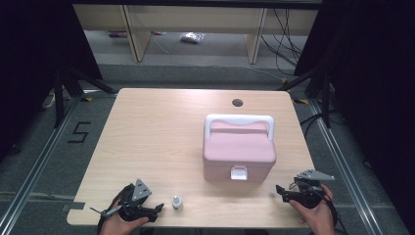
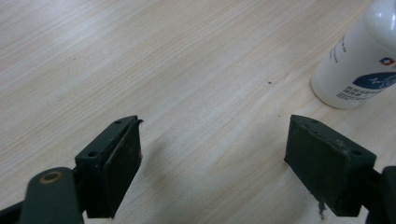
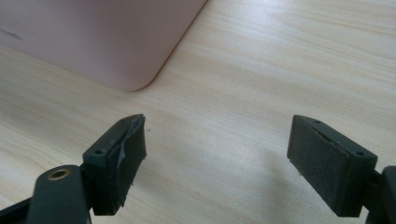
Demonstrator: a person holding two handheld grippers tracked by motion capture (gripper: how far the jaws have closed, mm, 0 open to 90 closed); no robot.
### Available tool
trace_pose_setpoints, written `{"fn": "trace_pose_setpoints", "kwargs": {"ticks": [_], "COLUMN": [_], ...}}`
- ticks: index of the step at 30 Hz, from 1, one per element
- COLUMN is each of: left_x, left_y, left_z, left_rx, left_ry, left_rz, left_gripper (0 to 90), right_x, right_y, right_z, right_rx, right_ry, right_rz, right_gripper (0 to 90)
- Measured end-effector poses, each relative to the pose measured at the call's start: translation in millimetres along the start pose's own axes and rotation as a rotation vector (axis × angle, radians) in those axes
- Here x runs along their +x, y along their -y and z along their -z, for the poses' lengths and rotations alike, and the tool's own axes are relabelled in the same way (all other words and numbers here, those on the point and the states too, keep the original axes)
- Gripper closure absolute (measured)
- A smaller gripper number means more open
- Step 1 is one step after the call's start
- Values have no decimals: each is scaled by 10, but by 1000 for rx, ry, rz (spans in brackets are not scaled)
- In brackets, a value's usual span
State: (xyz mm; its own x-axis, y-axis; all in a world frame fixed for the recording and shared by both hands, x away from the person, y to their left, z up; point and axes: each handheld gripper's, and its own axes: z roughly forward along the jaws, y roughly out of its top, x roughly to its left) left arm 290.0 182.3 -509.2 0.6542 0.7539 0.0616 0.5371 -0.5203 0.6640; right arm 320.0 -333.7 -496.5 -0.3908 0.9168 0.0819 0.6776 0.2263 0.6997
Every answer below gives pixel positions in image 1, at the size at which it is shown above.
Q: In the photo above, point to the yellow black tape piece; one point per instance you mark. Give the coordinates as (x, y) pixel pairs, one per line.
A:
(86, 99)
(301, 101)

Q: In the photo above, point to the person's right hand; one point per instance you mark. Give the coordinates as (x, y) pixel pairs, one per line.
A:
(321, 218)

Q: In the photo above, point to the clear plastic bag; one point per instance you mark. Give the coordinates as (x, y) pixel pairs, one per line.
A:
(192, 37)

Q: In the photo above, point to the black curtain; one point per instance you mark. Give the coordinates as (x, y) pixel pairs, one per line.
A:
(375, 81)
(32, 49)

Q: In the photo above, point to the black metal stand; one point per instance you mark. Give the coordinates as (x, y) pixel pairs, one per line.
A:
(325, 98)
(59, 98)

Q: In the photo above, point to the aluminium floor rail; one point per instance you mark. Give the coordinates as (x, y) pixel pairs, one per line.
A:
(36, 169)
(345, 169)

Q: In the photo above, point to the white power strip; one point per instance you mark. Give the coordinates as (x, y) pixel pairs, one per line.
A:
(49, 101)

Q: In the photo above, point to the black tape strip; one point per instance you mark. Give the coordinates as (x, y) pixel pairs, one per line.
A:
(75, 206)

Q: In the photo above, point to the person's left hand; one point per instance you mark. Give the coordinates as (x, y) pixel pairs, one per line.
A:
(115, 226)

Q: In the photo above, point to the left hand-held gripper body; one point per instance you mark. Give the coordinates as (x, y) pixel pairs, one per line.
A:
(141, 191)

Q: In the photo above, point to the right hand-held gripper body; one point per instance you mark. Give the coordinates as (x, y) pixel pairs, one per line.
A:
(308, 196)

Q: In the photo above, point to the small white bottle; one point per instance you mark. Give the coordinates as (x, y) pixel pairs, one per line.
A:
(177, 204)

